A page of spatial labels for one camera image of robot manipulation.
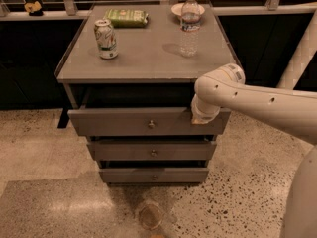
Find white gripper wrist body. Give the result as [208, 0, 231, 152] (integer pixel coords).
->
[191, 95, 220, 123]

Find grey top drawer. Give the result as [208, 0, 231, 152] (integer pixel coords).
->
[68, 107, 230, 137]

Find grey drawer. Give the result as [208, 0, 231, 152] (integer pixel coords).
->
[87, 140, 216, 161]
[99, 168, 208, 183]
[68, 107, 230, 137]

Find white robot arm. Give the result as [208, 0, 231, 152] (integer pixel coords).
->
[191, 15, 317, 238]

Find grey bottom drawer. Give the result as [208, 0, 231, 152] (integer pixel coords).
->
[99, 168, 208, 183]

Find grey drawer cabinet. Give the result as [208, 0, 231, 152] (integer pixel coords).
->
[57, 5, 238, 171]

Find grey middle drawer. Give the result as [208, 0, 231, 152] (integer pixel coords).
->
[87, 140, 216, 161]

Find clear plastic water bottle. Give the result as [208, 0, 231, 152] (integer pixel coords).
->
[180, 0, 201, 58]

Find white bowl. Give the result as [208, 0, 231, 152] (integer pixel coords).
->
[171, 3, 205, 21]

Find green white soda can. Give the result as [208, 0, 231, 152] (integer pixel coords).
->
[94, 19, 118, 60]

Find green snack bag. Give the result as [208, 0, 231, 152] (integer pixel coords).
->
[104, 9, 149, 28]

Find metal railing ledge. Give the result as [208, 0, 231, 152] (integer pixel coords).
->
[0, 0, 317, 22]

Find yellow object on ledge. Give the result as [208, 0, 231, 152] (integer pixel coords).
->
[24, 1, 43, 16]

